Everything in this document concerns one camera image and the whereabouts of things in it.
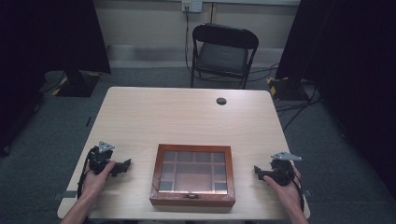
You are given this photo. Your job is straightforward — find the white wall socket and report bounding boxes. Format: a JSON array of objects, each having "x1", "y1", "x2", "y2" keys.
[{"x1": 181, "y1": 0, "x2": 204, "y2": 14}]

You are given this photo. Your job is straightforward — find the black folding chair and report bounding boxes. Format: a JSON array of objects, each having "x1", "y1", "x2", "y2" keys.
[{"x1": 190, "y1": 22, "x2": 260, "y2": 91}]

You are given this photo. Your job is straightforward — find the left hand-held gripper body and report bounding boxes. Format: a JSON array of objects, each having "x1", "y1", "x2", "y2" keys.
[{"x1": 88, "y1": 141, "x2": 125, "y2": 177}]

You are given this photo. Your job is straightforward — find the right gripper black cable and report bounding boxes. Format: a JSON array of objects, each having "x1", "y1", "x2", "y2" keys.
[{"x1": 288, "y1": 167, "x2": 306, "y2": 213}]

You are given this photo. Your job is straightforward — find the black floor cables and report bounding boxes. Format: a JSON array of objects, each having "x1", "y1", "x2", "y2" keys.
[{"x1": 248, "y1": 62, "x2": 325, "y2": 133}]

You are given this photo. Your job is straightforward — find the wooden box with glass lid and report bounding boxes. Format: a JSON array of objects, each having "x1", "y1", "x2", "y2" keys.
[{"x1": 148, "y1": 143, "x2": 236, "y2": 208}]

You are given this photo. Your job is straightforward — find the black stand base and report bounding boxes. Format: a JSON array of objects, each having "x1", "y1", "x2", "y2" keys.
[
  {"x1": 50, "y1": 70, "x2": 103, "y2": 98},
  {"x1": 266, "y1": 76, "x2": 310, "y2": 102}
]

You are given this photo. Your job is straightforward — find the black curtain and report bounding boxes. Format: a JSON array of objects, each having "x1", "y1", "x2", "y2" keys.
[
  {"x1": 0, "y1": 0, "x2": 112, "y2": 157},
  {"x1": 275, "y1": 0, "x2": 396, "y2": 200}
]

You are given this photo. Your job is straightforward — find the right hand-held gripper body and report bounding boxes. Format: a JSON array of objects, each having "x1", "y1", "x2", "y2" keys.
[{"x1": 259, "y1": 151, "x2": 303, "y2": 188}]

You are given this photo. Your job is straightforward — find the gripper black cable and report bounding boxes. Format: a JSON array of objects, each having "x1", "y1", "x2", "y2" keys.
[
  {"x1": 77, "y1": 147, "x2": 100, "y2": 200},
  {"x1": 288, "y1": 167, "x2": 306, "y2": 213}
]

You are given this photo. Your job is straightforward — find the black power cable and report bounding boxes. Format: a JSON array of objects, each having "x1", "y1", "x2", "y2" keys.
[{"x1": 184, "y1": 5, "x2": 200, "y2": 78}]

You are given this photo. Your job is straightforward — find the person's left hand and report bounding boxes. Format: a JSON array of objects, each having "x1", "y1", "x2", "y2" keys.
[{"x1": 81, "y1": 160, "x2": 117, "y2": 200}]

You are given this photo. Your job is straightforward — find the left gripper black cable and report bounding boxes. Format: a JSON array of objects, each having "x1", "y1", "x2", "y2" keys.
[{"x1": 77, "y1": 147, "x2": 100, "y2": 200}]

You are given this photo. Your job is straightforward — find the person's right hand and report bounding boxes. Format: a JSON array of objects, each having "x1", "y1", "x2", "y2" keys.
[{"x1": 262, "y1": 163, "x2": 304, "y2": 214}]

